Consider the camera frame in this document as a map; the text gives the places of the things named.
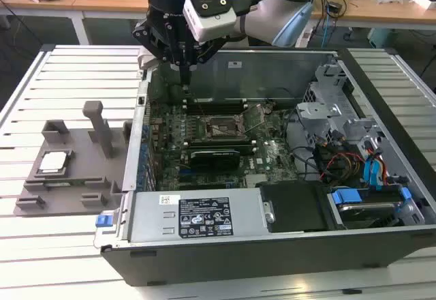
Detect black plastic shroud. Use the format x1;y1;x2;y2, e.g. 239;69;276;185
255;180;333;235

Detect metal socket cover frame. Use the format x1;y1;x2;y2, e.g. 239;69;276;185
238;104;263;136

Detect thin wire locking lever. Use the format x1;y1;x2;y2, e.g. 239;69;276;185
188;88;206;119

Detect silver CPU green edge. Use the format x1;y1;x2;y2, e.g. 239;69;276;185
37;151;69;174

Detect silver power supply unit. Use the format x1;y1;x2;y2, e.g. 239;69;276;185
129;190;270;243

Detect blue flat cable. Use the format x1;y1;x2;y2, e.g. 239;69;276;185
362;146;388;192

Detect hard disk in blue carrier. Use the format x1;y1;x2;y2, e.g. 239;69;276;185
328;186;413;229

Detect blue case latch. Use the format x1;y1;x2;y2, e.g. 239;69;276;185
95;213;113;228

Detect green motherboard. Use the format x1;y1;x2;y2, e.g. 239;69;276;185
148;100;300;192

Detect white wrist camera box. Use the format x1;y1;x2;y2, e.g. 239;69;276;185
183;0;238;42

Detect wooden desk white legs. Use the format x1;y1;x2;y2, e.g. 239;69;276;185
0;0;436;45

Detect CPU socket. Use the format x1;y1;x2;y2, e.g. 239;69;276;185
202;113;247;138

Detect red yellow black wire bundle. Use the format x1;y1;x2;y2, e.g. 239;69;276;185
315;132;367;182

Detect pale green box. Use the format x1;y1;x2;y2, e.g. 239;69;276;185
367;29;398;47

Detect black graphics card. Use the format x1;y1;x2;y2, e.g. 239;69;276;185
189;148;241;170

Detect RAM slot white clips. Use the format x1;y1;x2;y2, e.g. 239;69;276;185
183;147;257;153
183;140;257;146
183;106;248;112
183;99;248;105

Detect open black PC case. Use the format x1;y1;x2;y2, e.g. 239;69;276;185
93;46;436;287

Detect silver chipset heatsink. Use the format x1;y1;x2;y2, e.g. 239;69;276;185
244;172;272;188

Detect green RAM stick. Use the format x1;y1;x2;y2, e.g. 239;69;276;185
42;181;103;189

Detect pale blue teach pendant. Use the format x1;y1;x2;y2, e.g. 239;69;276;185
272;3;316;47

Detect grey plastic parts rack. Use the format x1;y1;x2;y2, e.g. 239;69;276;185
12;100;134;218

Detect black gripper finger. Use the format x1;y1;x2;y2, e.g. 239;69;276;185
186;39;222;88
131;22;189;88

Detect grey metal drive cage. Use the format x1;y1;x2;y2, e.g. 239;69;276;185
294;74;345;146

